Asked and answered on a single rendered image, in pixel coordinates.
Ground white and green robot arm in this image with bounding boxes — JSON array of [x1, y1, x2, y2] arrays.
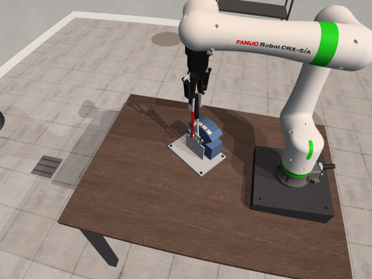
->
[[179, 0, 372, 189]]

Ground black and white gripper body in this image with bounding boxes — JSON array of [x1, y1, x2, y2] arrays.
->
[[187, 56, 209, 81]]

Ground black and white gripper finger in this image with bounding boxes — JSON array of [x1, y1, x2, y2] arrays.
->
[[197, 67, 212, 107], [182, 72, 199, 112]]

